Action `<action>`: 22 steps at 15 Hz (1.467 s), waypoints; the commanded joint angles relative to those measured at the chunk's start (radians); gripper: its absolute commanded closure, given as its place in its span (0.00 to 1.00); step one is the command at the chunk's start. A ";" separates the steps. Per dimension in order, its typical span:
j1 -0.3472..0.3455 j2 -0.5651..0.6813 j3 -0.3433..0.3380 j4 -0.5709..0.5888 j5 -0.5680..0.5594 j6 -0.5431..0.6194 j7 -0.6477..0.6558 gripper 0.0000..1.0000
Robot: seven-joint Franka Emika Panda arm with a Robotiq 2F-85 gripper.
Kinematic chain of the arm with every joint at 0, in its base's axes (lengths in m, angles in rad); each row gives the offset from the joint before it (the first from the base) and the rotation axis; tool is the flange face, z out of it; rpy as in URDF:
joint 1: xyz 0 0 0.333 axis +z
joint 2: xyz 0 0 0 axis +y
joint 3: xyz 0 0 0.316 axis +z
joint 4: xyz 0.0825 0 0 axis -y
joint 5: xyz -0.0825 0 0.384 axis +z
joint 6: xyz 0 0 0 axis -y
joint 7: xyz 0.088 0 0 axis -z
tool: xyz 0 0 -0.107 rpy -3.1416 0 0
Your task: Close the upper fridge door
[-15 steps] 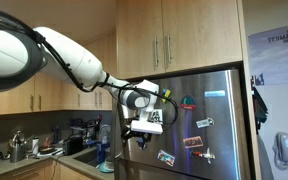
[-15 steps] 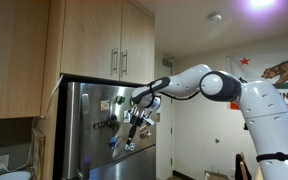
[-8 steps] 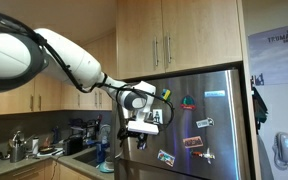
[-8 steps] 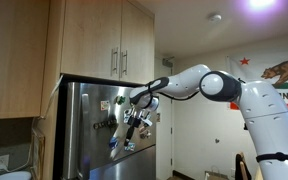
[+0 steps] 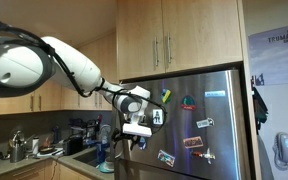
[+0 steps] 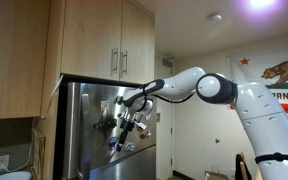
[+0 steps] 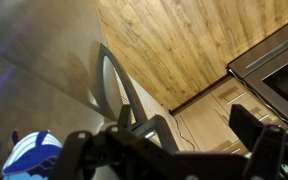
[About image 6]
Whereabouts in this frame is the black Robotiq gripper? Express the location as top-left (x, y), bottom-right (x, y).
top-left (116, 116), bottom-right (138, 153)

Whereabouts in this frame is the stainless steel refrigerator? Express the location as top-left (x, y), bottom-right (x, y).
top-left (65, 81), bottom-right (157, 180)

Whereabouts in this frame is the white room door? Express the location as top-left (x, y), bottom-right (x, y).
top-left (154, 58), bottom-right (175, 180)

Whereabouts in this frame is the black fridge body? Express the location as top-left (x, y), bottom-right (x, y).
top-left (52, 73), bottom-right (142, 180)

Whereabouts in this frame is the grey box above door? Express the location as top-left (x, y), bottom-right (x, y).
top-left (161, 55), bottom-right (176, 68)

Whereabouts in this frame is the wooden cabinet above fridge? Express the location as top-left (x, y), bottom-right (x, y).
top-left (60, 0), bottom-right (156, 85)

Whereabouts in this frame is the wooden fridge side panel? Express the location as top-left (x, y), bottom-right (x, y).
top-left (38, 0), bottom-right (67, 180)

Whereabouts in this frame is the blue shield magnet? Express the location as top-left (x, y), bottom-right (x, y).
top-left (108, 136), bottom-right (119, 150)

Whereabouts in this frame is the colourful postcard magnet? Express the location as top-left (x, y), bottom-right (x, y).
top-left (124, 142), bottom-right (137, 153)

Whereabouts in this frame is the white gripper mounting plate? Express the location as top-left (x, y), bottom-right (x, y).
top-left (118, 110), bottom-right (149, 132)

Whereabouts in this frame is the dark metal word magnet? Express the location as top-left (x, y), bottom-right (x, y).
top-left (93, 120), bottom-right (118, 131)

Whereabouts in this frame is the stainless steel freezer drawer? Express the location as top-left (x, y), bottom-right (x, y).
top-left (83, 144), bottom-right (157, 180)

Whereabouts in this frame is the white red square magnet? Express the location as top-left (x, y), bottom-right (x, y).
top-left (100, 100), bottom-right (110, 112)

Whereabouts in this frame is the wooden framed board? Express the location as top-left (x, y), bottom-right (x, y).
top-left (31, 127), bottom-right (47, 180)

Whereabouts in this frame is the white round appliance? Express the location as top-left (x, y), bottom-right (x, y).
top-left (0, 170), bottom-right (32, 180)

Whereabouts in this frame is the California bear flag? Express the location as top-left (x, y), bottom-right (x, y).
top-left (226, 49), bottom-right (288, 115)

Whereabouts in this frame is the white smoke detector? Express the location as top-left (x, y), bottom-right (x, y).
top-left (207, 12), bottom-right (223, 24)

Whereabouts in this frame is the ceiling light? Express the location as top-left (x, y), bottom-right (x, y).
top-left (240, 0), bottom-right (280, 13)

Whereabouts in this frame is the steel fridge door handle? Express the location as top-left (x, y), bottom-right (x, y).
top-left (79, 93), bottom-right (92, 180)

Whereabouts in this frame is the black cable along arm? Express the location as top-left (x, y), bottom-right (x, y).
top-left (140, 81), bottom-right (197, 104)

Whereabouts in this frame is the steel cabinet handle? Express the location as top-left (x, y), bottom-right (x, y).
top-left (111, 46), bottom-right (120, 77)
top-left (120, 49), bottom-right (129, 78)

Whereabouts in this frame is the white power cable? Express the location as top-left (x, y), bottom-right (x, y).
top-left (0, 74), bottom-right (65, 174)

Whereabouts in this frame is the white wall outlet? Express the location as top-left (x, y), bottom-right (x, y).
top-left (0, 153), bottom-right (10, 173)

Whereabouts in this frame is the wooden wall cabinet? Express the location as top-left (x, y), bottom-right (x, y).
top-left (0, 0), bottom-right (51, 120)

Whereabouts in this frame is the black velcro cable strap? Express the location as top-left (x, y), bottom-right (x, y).
top-left (254, 152), bottom-right (288, 165)

